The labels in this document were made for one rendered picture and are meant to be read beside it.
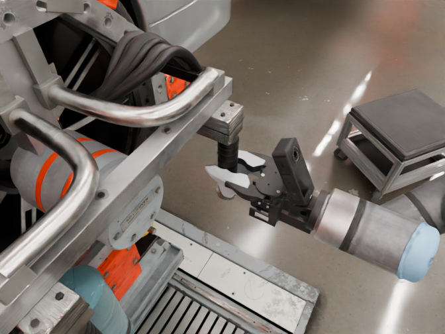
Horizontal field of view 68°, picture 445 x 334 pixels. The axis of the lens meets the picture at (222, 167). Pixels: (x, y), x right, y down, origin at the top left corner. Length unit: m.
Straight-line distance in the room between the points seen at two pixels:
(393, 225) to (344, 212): 0.07
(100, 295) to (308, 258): 1.01
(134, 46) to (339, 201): 0.38
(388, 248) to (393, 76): 2.15
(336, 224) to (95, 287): 0.39
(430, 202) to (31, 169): 0.64
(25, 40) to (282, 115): 1.70
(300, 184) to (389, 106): 1.21
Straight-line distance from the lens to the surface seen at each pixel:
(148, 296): 1.20
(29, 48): 0.48
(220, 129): 0.50
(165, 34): 0.93
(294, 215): 0.59
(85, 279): 0.61
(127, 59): 0.49
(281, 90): 2.24
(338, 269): 1.47
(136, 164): 0.40
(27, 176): 0.56
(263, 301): 1.27
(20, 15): 0.48
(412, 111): 1.72
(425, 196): 0.67
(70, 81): 0.68
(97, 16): 0.55
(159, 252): 1.19
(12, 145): 0.78
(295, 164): 0.51
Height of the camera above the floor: 1.26
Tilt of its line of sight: 48 degrees down
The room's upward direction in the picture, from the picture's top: straight up
